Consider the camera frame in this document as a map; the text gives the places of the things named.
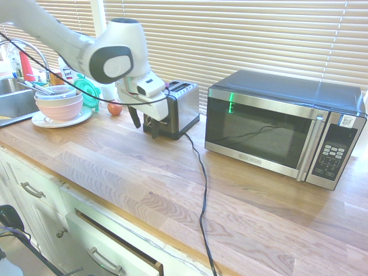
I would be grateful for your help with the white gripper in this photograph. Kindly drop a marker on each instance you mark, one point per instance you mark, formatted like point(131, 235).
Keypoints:
point(155, 107)

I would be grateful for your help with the stainless steel two-slot toaster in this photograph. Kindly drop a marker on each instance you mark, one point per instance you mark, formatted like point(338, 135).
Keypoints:
point(184, 109)

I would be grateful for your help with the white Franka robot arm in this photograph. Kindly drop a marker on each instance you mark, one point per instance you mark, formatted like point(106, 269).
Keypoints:
point(51, 31)

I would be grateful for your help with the red apple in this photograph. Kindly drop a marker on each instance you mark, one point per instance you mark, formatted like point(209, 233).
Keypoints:
point(115, 109)

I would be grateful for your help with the small white cup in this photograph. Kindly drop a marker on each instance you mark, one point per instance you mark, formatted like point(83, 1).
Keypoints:
point(108, 92)

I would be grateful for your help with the teal container lid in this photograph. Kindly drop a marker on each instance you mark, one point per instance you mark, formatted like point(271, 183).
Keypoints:
point(89, 93)

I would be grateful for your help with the white plate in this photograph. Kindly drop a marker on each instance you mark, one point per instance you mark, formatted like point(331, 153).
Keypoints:
point(77, 119)

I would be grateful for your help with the pink bowl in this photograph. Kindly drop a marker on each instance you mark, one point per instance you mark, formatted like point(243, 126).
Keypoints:
point(60, 111)

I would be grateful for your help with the clear plastic container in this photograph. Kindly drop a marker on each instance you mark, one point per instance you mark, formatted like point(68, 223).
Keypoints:
point(64, 89)

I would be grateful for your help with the white wipes canister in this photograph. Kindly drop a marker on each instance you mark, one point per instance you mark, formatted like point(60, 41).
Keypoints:
point(66, 73)

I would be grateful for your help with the cream bowl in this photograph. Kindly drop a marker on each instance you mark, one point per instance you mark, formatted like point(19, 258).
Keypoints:
point(51, 99)

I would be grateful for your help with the orange box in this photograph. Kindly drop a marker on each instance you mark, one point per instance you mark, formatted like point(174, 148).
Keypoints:
point(55, 79)

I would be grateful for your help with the stainless steel black microwave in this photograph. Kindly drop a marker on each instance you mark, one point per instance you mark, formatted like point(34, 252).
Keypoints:
point(258, 132)

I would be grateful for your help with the wide beige window blinds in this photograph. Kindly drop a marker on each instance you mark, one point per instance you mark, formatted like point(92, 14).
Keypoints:
point(230, 34)

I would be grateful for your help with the narrow beige window blinds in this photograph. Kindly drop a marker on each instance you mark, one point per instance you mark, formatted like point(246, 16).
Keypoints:
point(72, 17)

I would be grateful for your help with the white open drawer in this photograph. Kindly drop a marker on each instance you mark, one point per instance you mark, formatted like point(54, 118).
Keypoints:
point(95, 241)

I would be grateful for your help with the red bottle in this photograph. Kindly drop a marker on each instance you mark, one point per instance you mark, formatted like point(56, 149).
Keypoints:
point(27, 67)

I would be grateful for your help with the chrome curved faucet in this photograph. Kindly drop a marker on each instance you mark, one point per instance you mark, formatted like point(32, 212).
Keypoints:
point(36, 51)

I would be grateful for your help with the stainless steel sink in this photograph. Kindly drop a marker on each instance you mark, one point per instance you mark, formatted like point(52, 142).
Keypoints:
point(14, 103)

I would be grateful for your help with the silver cabinet knob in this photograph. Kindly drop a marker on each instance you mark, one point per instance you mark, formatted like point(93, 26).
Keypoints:
point(61, 233)

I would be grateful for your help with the clear spray bottle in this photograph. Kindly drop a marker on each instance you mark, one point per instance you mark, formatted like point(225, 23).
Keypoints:
point(13, 64)

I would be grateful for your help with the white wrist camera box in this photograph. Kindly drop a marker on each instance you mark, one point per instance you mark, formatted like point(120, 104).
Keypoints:
point(151, 84)

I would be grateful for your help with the white window post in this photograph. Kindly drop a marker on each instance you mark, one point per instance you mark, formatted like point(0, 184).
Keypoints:
point(98, 17)

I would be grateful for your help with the black camera stand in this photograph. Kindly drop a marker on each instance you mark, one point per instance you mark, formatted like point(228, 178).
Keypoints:
point(11, 218)

